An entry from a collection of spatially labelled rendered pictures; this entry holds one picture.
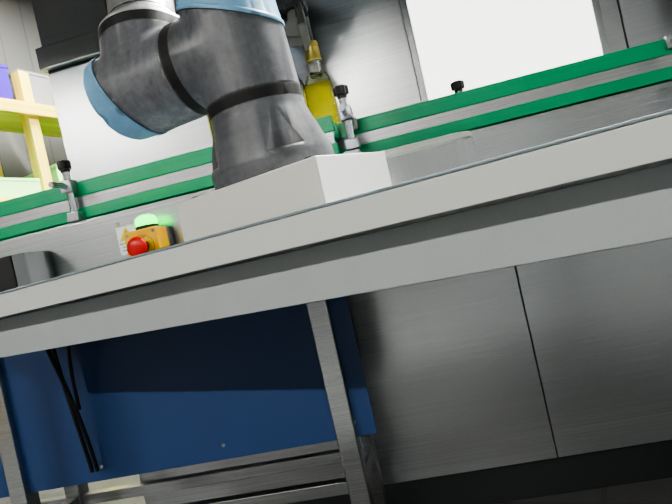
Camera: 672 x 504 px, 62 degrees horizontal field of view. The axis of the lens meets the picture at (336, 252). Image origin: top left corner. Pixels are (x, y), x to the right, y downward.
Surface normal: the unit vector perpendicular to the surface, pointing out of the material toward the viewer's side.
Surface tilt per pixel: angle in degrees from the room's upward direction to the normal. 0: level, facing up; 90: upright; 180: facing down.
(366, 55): 90
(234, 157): 77
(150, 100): 126
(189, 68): 113
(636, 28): 90
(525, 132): 90
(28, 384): 90
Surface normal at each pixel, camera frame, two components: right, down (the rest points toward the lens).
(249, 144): -0.23, -0.18
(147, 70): -0.36, 0.18
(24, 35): 0.86, -0.19
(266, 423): -0.14, 0.04
